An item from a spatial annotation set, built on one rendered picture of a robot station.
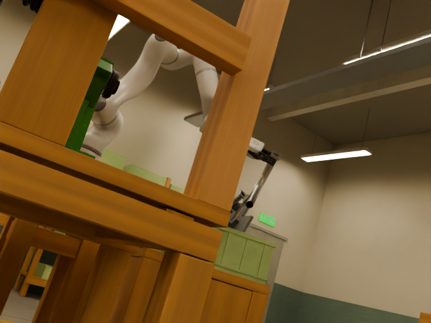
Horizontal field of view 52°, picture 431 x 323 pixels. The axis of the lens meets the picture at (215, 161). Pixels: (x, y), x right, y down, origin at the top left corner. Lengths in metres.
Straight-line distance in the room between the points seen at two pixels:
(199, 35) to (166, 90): 6.91
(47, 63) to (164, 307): 0.54
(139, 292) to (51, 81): 0.97
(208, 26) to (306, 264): 8.89
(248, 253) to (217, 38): 1.01
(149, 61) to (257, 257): 0.93
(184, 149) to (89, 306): 6.50
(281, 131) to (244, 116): 8.28
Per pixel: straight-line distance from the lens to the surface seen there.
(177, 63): 2.02
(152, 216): 0.93
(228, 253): 1.77
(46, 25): 0.95
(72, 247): 1.72
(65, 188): 0.89
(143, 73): 1.92
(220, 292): 1.75
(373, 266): 8.79
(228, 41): 1.03
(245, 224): 1.85
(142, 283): 1.67
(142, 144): 7.52
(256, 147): 1.75
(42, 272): 6.50
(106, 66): 1.11
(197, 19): 1.01
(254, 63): 1.11
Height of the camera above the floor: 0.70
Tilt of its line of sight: 16 degrees up
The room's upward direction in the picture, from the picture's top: 17 degrees clockwise
